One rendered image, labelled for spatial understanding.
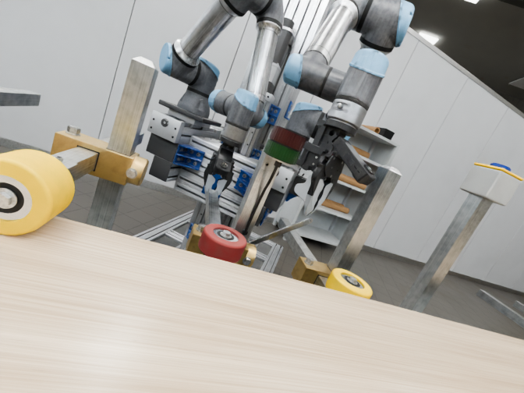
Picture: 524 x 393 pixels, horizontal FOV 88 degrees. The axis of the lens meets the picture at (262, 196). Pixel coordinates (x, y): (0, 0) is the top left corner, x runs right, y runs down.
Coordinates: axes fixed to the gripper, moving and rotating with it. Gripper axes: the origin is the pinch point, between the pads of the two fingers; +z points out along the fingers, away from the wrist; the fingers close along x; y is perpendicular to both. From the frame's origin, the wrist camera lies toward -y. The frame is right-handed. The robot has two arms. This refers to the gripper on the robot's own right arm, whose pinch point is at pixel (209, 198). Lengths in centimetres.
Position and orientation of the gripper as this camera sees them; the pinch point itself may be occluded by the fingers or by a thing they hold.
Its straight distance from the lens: 90.4
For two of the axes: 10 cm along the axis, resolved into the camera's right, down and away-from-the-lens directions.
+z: -3.8, 9.0, 2.2
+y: -1.8, -3.1, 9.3
